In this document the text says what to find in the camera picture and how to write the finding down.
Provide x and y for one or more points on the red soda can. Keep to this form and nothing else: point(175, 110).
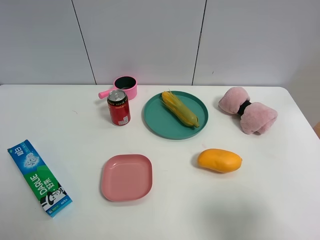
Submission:
point(118, 104)

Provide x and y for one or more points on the pink plush bow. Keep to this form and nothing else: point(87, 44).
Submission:
point(255, 117)

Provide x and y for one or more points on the corn cob toy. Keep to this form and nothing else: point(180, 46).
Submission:
point(179, 109)

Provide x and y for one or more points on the pink square plate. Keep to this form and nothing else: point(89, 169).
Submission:
point(126, 177)

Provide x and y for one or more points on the teal round plate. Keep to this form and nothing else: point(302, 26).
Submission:
point(161, 121)

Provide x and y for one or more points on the yellow mango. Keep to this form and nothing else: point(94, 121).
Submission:
point(219, 160)

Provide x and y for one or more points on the pink toy saucepan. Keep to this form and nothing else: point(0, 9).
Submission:
point(126, 83)

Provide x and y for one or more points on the Darlie toothpaste box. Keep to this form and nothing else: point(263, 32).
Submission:
point(51, 195)

